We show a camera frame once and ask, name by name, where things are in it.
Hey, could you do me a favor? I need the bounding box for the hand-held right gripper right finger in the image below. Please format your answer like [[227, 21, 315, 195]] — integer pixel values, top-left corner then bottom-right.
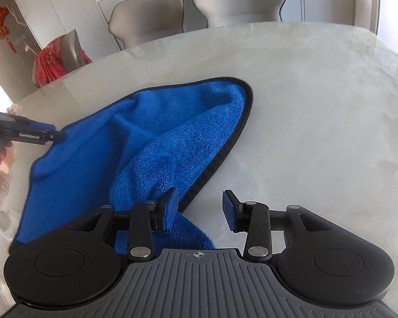
[[222, 189, 349, 262]]

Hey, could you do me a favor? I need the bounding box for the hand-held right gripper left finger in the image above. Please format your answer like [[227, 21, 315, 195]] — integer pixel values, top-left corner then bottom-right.
[[65, 187, 179, 262]]

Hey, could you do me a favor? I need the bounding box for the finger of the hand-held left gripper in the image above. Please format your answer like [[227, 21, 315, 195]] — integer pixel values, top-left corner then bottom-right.
[[0, 119, 66, 144]]

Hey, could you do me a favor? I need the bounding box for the blue towel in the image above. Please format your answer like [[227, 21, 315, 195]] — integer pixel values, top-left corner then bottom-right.
[[8, 77, 253, 254]]

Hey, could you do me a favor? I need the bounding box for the chair with red cloth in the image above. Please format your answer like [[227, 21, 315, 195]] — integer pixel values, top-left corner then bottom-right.
[[31, 35, 93, 89]]

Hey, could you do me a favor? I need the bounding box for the grey dining chair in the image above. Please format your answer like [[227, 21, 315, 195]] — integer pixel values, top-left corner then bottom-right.
[[192, 0, 287, 29], [60, 29, 83, 73], [108, 0, 185, 50]]

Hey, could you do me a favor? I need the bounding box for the white cabinet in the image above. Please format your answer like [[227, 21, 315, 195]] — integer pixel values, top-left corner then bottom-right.
[[4, 0, 120, 60]]

